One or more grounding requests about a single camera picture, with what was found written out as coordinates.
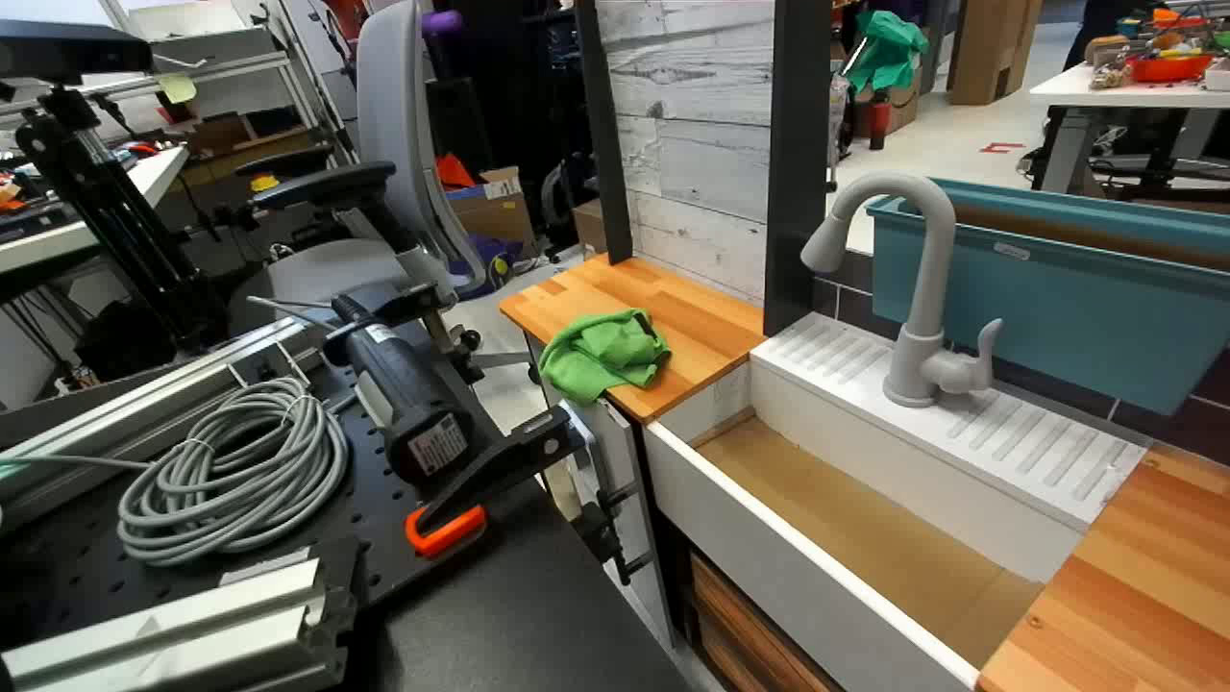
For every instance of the white table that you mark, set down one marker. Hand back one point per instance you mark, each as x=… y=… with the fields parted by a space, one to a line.
x=1090 y=88

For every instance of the black flat device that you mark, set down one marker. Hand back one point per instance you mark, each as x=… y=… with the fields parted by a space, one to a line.
x=70 y=47

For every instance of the black labelled clamp body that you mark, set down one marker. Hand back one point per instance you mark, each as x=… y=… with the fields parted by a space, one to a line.
x=408 y=387

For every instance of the small cardboard box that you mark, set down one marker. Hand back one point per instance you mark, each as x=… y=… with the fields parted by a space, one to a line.
x=493 y=214

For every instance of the grey office chair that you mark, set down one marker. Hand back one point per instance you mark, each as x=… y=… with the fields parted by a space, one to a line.
x=391 y=103

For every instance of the long aluminium extrusion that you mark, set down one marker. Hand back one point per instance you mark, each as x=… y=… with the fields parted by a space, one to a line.
x=156 y=390

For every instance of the short aluminium extrusion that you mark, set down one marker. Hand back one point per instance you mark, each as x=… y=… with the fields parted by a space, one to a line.
x=168 y=634

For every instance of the red container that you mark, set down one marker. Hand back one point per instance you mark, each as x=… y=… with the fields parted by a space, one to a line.
x=1168 y=68

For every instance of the green towel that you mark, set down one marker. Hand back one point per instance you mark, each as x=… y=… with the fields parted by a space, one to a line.
x=596 y=351

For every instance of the white desk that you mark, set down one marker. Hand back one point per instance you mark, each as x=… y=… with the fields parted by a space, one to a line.
x=79 y=232

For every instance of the grey faucet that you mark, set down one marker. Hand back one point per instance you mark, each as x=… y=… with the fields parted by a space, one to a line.
x=930 y=295

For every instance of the white sink basin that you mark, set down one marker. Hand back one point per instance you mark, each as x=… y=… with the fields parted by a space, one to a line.
x=818 y=360

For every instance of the tall cardboard box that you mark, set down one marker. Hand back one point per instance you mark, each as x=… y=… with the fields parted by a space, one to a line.
x=993 y=50

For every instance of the grey cabinet body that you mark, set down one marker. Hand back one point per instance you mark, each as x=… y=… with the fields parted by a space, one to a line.
x=616 y=443

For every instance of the wooden drawer front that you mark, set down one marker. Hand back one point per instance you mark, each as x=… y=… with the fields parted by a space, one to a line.
x=749 y=634

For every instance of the wooden countertop with cutout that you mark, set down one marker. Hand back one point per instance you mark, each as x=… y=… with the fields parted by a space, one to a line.
x=1139 y=589

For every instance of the black tripod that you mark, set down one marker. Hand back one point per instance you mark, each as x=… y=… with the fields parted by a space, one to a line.
x=118 y=215

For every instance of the black frame post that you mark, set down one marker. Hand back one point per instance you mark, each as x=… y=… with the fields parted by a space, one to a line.
x=795 y=156
x=602 y=156

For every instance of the grey wood backdrop panel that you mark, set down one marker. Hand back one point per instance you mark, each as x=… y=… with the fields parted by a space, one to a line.
x=693 y=128

